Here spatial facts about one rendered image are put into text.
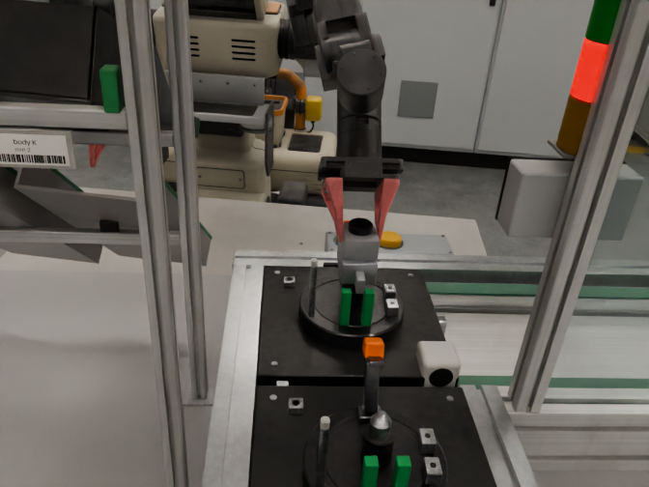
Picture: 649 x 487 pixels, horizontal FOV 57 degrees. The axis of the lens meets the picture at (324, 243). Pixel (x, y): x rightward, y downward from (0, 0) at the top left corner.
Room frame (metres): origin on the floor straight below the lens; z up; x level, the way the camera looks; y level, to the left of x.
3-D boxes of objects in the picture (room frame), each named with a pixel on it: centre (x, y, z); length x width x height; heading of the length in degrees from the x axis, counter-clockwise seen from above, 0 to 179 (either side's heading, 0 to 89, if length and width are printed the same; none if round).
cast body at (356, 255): (0.64, -0.04, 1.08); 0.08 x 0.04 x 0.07; 6
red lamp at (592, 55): (0.55, -0.24, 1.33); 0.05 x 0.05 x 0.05
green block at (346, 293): (0.61, -0.03, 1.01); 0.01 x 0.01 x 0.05; 5
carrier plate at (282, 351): (0.65, -0.04, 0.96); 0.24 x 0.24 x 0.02; 5
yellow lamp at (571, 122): (0.55, -0.24, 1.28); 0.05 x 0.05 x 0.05
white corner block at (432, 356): (0.56, -0.15, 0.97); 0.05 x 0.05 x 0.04; 5
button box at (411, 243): (0.87, -0.11, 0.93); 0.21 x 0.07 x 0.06; 95
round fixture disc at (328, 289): (0.65, -0.04, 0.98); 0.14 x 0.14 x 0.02
